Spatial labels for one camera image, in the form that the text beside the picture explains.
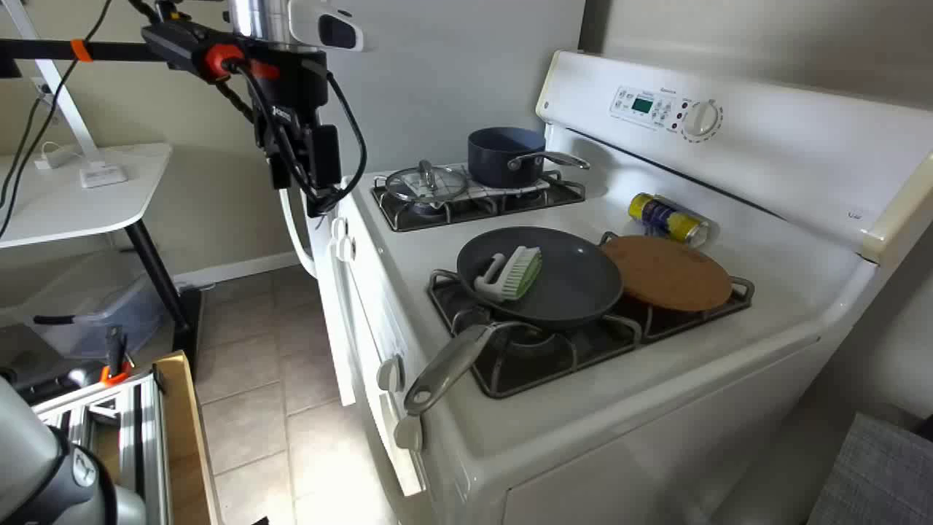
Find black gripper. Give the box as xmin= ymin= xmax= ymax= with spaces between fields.
xmin=263 ymin=87 xmax=343 ymax=218

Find white brush green bristles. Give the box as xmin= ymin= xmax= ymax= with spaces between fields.
xmin=472 ymin=243 xmax=546 ymax=304

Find glass pot lid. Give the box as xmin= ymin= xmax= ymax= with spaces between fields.
xmin=381 ymin=158 xmax=472 ymax=211

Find dark blue pot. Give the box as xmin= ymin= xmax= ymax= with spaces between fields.
xmin=467 ymin=126 xmax=591 ymax=192

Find small black burner grate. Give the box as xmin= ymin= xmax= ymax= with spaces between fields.
xmin=367 ymin=162 xmax=591 ymax=237

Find white refrigerator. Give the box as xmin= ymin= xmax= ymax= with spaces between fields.
xmin=274 ymin=0 xmax=591 ymax=286

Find small white block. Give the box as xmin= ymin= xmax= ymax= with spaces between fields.
xmin=81 ymin=158 xmax=128 ymax=189

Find white table black leg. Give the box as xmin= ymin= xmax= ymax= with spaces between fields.
xmin=0 ymin=141 xmax=201 ymax=377

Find clear plastic storage bin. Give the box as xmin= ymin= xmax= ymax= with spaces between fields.
xmin=0 ymin=251 xmax=170 ymax=361

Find orange clamp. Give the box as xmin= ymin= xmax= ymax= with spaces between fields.
xmin=100 ymin=323 xmax=138 ymax=387

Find dark grey frying pan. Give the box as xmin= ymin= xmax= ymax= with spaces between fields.
xmin=402 ymin=224 xmax=628 ymax=419

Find white metal stand leg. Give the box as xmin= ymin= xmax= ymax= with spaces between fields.
xmin=2 ymin=0 xmax=100 ymax=158

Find large black burner grate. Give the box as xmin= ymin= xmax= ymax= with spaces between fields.
xmin=422 ymin=231 xmax=759 ymax=403

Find metal rack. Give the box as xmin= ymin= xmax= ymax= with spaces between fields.
xmin=32 ymin=374 xmax=173 ymax=525

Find black bar orange tape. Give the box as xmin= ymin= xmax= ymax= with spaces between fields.
xmin=0 ymin=37 xmax=150 ymax=72

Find yellow blue spray can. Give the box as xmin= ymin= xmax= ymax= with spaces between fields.
xmin=623 ymin=189 xmax=717 ymax=249

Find round cork trivet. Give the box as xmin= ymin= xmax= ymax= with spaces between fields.
xmin=600 ymin=232 xmax=737 ymax=314

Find white stove knob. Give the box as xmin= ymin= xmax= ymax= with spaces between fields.
xmin=686 ymin=97 xmax=725 ymax=144

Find white gas stove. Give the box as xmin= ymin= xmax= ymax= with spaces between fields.
xmin=310 ymin=47 xmax=933 ymax=525

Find grey checkered cloth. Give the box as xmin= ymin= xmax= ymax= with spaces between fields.
xmin=807 ymin=412 xmax=933 ymax=525

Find white refrigerator door handle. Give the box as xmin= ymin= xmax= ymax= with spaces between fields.
xmin=276 ymin=184 xmax=322 ymax=281

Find oven door handle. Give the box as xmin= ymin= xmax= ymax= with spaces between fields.
xmin=330 ymin=216 xmax=430 ymax=451

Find wooden cart frame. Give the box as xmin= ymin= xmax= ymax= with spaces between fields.
xmin=154 ymin=349 xmax=221 ymax=525

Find thin black hanging cable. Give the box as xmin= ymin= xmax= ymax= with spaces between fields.
xmin=0 ymin=0 xmax=115 ymax=237

